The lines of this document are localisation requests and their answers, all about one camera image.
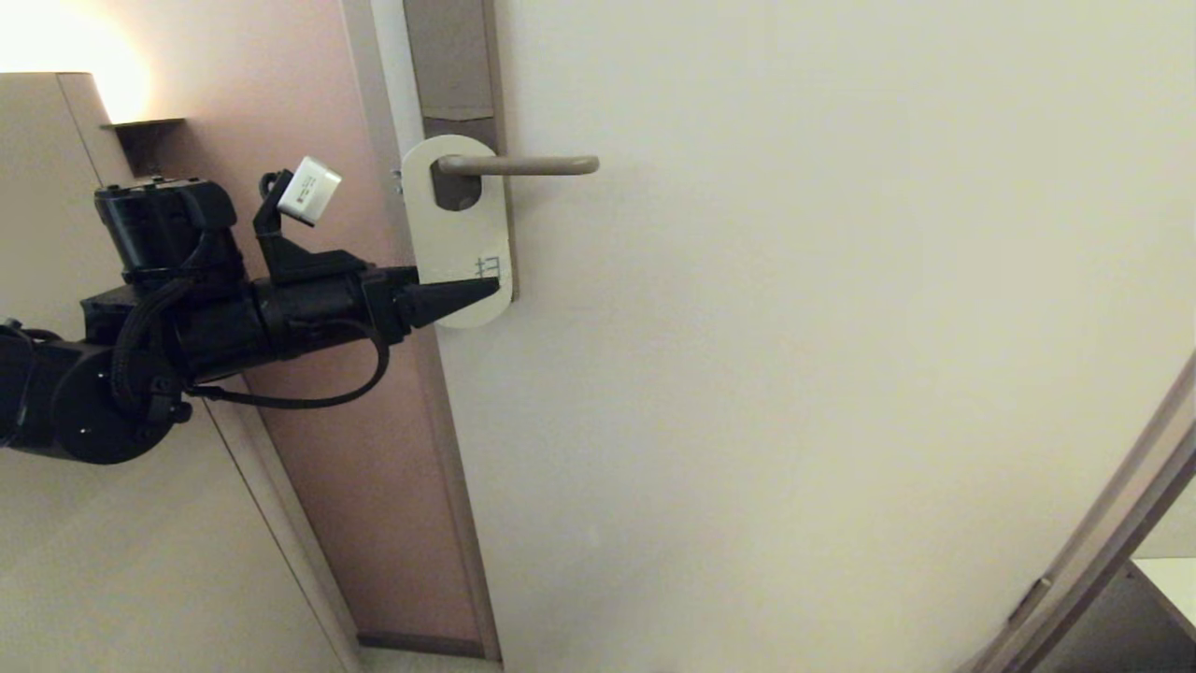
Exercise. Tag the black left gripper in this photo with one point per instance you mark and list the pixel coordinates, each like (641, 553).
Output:
(327, 308)

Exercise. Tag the blue do-not-disturb door hanger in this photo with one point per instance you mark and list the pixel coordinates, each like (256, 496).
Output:
(458, 234)

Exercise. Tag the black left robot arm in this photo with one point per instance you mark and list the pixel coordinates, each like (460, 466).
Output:
(75, 402)

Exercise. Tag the white door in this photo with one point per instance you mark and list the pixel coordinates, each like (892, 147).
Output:
(794, 374)

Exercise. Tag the brown metal lock plate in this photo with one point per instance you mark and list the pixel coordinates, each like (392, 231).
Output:
(453, 56)

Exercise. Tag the small metal hinge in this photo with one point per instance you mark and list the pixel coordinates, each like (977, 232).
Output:
(1031, 600)

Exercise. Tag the dark cabinet side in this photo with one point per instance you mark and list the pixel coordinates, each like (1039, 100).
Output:
(1121, 636)

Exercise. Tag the white wrist camera with mount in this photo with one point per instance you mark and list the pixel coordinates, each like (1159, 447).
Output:
(308, 192)

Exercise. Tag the dark wall lamp bracket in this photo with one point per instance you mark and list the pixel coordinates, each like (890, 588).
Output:
(148, 140)

